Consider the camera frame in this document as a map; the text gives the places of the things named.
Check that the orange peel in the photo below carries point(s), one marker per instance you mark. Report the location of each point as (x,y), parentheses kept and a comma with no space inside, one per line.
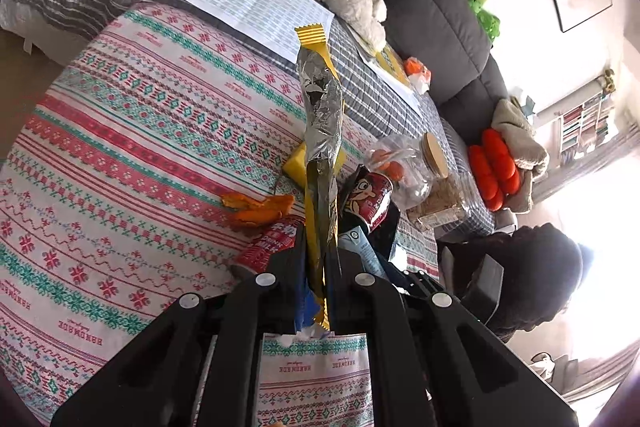
(260,207)

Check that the tangerine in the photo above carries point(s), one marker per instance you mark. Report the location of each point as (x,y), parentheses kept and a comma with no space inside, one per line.
(395,170)

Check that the green plush toy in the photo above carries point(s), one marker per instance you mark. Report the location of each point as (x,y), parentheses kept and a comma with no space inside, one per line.
(482,12)

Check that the clear plastic bag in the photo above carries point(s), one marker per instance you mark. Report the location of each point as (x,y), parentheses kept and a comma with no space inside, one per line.
(410,187)

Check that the yellow sponge block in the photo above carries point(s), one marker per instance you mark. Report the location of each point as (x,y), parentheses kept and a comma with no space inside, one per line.
(295,164)

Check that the yellow silver snack wrapper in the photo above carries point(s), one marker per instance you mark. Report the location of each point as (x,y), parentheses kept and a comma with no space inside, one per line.
(322,122)

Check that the light blue snack packet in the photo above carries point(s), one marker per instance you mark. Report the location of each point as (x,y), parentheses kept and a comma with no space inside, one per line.
(365,252)

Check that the glass jar wooden lid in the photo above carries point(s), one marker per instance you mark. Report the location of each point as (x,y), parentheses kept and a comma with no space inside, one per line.
(440,202)

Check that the red milk drink can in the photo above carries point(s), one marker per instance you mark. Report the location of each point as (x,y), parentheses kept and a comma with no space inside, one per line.
(265,247)

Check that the red squirrel snack packet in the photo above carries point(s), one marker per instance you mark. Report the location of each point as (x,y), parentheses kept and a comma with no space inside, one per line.
(372,202)

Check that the yellow booklet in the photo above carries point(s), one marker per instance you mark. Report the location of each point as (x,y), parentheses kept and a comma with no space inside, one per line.
(392,63)

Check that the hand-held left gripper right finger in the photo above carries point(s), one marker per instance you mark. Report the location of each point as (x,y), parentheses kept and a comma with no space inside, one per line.
(345,292)

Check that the patterned red green blanket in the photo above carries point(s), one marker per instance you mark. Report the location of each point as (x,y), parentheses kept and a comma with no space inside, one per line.
(125,157)

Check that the orange red cushion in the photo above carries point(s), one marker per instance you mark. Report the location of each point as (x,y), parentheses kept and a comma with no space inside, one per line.
(495,167)

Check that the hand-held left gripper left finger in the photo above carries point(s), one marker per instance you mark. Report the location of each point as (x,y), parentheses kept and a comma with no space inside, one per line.
(290,272)

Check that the bookshelf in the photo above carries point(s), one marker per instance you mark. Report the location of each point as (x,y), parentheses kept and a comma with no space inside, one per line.
(585,122)

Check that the beige towel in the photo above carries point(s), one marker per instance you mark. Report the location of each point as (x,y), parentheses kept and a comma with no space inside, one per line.
(520,132)

